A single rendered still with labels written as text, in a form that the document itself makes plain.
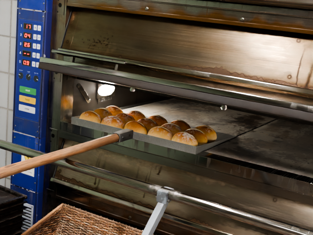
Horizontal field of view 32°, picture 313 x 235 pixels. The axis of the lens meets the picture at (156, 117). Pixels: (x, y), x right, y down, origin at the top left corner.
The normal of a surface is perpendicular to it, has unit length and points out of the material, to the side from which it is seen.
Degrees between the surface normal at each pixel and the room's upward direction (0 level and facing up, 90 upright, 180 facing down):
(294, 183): 90
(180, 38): 70
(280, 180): 90
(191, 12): 90
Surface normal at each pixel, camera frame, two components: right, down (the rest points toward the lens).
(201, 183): -0.45, -0.20
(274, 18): -0.51, 0.14
